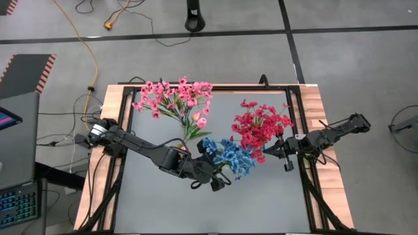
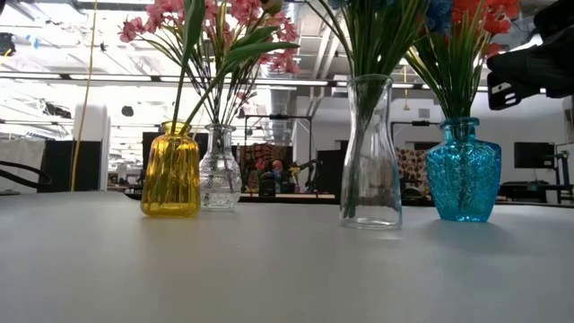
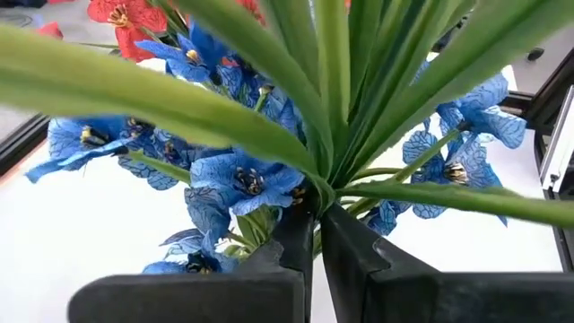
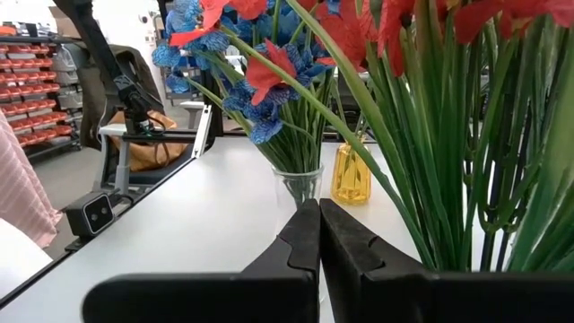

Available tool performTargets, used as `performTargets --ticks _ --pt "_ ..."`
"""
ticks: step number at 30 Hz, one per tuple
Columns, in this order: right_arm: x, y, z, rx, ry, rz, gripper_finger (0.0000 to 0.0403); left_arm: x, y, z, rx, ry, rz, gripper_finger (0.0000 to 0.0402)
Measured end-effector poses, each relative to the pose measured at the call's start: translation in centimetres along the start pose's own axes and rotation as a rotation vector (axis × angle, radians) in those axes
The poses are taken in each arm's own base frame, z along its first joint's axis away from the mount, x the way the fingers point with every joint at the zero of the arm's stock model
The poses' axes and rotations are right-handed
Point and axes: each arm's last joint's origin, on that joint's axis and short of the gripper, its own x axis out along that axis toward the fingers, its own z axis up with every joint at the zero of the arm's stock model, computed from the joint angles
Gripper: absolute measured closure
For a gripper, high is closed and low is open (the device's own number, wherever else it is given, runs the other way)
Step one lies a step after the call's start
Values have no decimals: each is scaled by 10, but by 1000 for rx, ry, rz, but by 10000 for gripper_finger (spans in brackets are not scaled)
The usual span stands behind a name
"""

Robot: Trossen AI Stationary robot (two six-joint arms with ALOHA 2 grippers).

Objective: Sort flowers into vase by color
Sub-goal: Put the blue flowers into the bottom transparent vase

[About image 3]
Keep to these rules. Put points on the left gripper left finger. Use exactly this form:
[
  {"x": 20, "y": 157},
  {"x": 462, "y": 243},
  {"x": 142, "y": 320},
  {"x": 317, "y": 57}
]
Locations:
[{"x": 287, "y": 269}]

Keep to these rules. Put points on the blue artificial flowers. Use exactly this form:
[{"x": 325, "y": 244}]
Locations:
[{"x": 18, "y": 145}]

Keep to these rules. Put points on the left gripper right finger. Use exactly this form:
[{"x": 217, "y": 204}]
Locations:
[{"x": 359, "y": 278}]

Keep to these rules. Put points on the blue artificial flower bunch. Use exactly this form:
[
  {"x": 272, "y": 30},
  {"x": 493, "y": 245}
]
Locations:
[{"x": 134, "y": 98}]

